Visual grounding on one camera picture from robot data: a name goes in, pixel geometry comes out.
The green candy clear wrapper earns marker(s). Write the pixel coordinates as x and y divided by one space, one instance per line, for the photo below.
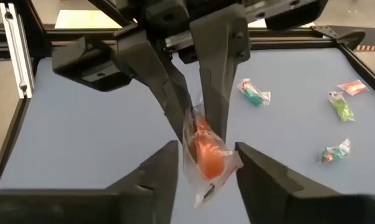
341 107

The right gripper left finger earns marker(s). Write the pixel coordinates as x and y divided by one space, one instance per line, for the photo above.
156 180

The orange candy clear wrapper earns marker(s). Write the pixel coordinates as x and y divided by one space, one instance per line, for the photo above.
209 155

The silver aluminium extrusion rail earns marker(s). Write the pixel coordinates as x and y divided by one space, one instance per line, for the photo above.
17 53

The red candy clear wrapper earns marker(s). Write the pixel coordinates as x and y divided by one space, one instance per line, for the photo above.
352 87

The black hazard striped mat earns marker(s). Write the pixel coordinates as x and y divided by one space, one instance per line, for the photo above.
371 48

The wooden table side board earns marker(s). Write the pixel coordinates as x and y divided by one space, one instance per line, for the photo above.
81 18

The blue candy clear wrapper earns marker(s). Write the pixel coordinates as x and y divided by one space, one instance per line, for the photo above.
332 154

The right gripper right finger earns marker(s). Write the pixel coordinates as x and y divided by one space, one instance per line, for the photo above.
268 186

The teal candy clear wrapper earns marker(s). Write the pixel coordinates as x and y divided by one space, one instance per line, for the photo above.
254 95

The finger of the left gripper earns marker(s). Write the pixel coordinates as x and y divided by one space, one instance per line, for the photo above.
162 81
218 62

